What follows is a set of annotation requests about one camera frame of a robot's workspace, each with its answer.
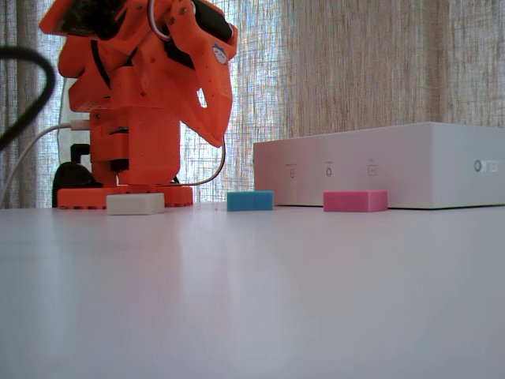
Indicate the white box bin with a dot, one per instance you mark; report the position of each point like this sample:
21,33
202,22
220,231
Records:
394,166

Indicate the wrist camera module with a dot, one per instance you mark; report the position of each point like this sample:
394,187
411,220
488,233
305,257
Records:
87,16

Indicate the black table clamp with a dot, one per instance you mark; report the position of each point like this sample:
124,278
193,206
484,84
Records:
73,175

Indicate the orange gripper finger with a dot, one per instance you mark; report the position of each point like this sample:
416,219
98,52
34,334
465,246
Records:
75,59
90,96

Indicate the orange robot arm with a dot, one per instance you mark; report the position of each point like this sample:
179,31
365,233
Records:
158,142

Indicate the blue cuboid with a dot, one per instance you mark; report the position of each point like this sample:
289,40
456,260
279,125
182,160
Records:
249,201

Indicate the beige woven curtain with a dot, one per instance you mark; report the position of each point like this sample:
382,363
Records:
355,63

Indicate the white cuboid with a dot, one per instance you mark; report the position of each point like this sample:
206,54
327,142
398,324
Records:
136,204

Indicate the pink cuboid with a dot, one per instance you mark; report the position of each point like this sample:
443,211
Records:
351,201

